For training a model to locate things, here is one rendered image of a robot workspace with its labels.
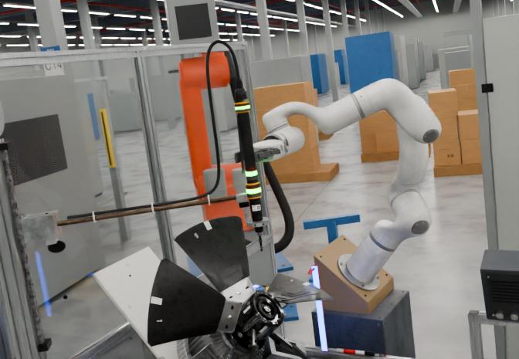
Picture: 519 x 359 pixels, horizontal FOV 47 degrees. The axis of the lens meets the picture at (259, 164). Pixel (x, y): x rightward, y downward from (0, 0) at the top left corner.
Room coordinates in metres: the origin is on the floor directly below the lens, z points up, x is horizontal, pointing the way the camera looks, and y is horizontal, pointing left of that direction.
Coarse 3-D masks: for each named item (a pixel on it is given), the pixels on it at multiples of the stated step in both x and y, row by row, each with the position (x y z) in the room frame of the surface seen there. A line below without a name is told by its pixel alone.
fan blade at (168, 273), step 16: (160, 272) 1.54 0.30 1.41; (176, 272) 1.56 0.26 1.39; (160, 288) 1.52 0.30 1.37; (176, 288) 1.54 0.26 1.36; (192, 288) 1.57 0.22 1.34; (208, 288) 1.59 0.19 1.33; (176, 304) 1.52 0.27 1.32; (192, 304) 1.55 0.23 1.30; (208, 304) 1.58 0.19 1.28; (224, 304) 1.61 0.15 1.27; (176, 320) 1.52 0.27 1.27; (192, 320) 1.55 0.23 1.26; (208, 320) 1.58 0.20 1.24; (160, 336) 1.48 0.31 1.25; (176, 336) 1.51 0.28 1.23; (192, 336) 1.55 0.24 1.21
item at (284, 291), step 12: (276, 276) 1.99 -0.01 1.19; (288, 276) 1.99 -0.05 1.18; (276, 288) 1.90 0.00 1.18; (288, 288) 1.89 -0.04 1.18; (300, 288) 1.90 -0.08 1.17; (312, 288) 1.93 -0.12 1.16; (288, 300) 1.78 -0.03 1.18; (300, 300) 1.79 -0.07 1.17; (312, 300) 1.82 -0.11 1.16; (324, 300) 1.85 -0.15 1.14
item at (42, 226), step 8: (24, 216) 1.70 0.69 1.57; (32, 216) 1.69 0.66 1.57; (40, 216) 1.67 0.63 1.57; (48, 216) 1.67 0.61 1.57; (56, 216) 1.71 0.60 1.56; (24, 224) 1.66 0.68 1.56; (32, 224) 1.67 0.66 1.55; (40, 224) 1.67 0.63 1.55; (48, 224) 1.67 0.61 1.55; (56, 224) 1.69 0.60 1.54; (24, 232) 1.66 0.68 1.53; (32, 232) 1.66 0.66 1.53; (40, 232) 1.67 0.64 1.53; (48, 232) 1.67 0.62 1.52; (56, 232) 1.68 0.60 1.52; (24, 240) 1.67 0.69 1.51; (32, 240) 1.66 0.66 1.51; (40, 240) 1.67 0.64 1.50
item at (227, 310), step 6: (228, 300) 1.62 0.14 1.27; (228, 306) 1.62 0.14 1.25; (234, 306) 1.63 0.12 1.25; (240, 306) 1.64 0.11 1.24; (222, 312) 1.61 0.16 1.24; (228, 312) 1.62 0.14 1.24; (234, 312) 1.63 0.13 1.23; (222, 318) 1.61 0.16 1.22; (234, 318) 1.63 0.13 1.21; (222, 324) 1.61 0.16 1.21; (228, 324) 1.62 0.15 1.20; (234, 324) 1.63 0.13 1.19; (216, 330) 1.60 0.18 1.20; (222, 330) 1.61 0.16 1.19; (228, 330) 1.62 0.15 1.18
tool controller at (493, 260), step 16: (496, 256) 1.75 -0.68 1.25; (512, 256) 1.73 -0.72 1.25; (480, 272) 1.72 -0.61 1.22; (496, 272) 1.70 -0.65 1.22; (512, 272) 1.67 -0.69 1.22; (496, 288) 1.71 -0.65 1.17; (512, 288) 1.69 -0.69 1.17; (496, 304) 1.73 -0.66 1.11; (512, 304) 1.70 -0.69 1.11; (512, 320) 1.72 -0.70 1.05
